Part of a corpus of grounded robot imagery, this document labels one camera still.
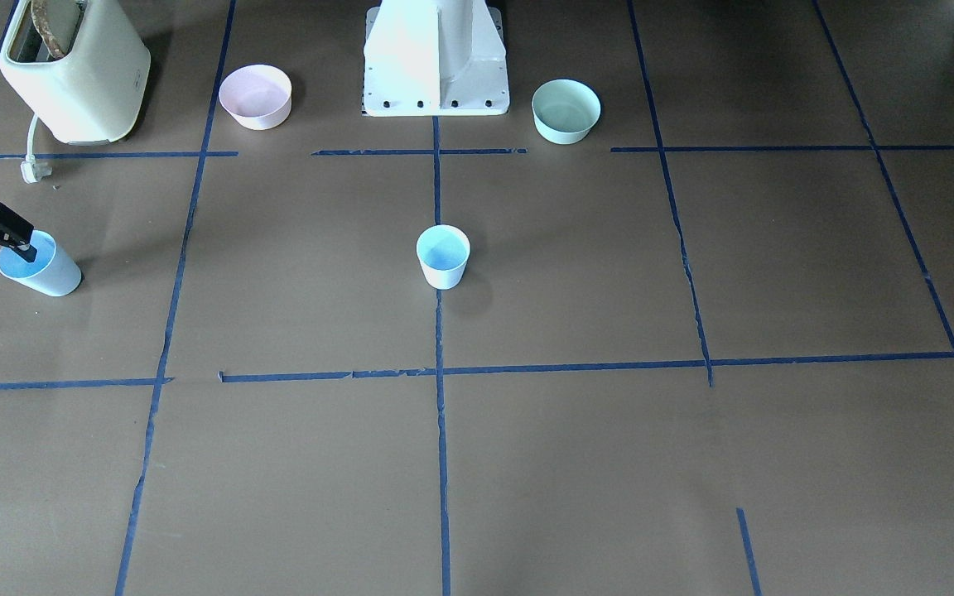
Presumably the cream white toaster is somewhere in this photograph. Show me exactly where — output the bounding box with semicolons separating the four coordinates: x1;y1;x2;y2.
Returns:
0;1;152;146

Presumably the pink bowl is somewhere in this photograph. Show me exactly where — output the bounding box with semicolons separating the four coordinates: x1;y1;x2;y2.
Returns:
217;64;294;131

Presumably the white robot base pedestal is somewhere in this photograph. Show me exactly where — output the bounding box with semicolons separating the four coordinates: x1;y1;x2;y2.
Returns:
361;1;511;118

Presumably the toast slice in toaster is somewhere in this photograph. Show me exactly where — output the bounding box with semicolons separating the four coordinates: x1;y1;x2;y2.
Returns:
29;0;84;60

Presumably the light blue cup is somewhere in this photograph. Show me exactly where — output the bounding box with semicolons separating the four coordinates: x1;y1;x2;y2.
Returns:
0;230;83;297

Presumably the mint green bowl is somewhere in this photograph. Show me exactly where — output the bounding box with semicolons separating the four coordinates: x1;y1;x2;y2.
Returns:
531;79;602;146

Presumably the pale blue cup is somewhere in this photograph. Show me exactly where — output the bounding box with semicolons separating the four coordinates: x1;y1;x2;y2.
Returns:
416;225;472;291

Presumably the white toaster power cord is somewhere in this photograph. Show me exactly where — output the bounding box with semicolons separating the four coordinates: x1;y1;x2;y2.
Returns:
21;114;53;185

